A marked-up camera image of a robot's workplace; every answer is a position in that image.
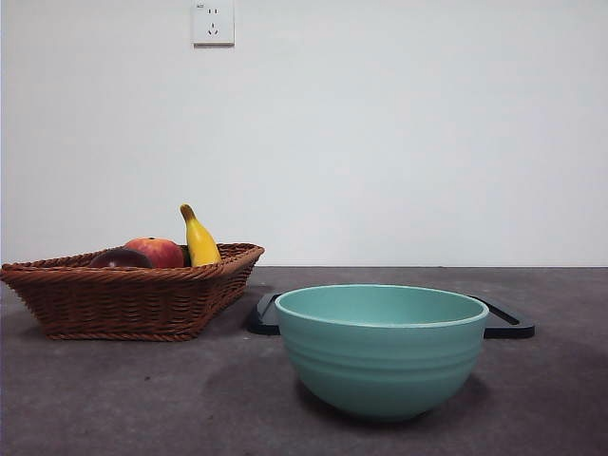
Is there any white wall socket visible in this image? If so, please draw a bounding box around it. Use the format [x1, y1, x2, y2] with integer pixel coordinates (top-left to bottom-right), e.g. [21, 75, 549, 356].
[192, 1, 237, 48]

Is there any red orange peach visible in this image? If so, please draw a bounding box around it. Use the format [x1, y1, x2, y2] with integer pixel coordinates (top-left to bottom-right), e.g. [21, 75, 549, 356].
[123, 237, 185, 269]

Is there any yellow banana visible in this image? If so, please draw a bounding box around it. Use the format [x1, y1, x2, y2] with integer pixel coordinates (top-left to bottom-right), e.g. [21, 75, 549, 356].
[179, 203, 222, 267]

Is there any teal ceramic bowl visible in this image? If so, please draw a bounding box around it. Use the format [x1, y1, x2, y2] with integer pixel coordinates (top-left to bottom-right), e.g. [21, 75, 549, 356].
[274, 283, 490, 422]

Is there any dark red plum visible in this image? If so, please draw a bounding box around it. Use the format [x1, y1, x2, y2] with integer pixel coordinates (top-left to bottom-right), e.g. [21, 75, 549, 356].
[88, 248, 153, 269]

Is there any brown wicker basket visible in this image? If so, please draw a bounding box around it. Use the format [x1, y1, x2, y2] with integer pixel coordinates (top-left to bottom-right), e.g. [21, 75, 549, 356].
[0, 242, 266, 342]

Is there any dark rectangular tray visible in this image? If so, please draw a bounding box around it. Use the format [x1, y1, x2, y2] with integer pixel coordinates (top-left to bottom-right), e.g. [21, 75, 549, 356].
[246, 292, 537, 339]

